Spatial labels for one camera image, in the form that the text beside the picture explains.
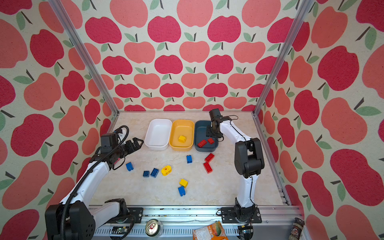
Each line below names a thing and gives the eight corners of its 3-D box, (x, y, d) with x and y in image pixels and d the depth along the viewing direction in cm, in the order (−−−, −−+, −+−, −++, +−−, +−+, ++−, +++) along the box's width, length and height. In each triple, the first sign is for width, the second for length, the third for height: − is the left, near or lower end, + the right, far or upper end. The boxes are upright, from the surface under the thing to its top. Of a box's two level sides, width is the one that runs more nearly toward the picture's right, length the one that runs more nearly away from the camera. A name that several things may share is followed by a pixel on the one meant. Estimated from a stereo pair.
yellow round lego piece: (161, 175, 90) (160, 173, 88) (162, 167, 93) (161, 165, 91) (171, 175, 90) (170, 173, 88) (172, 167, 93) (171, 165, 91)
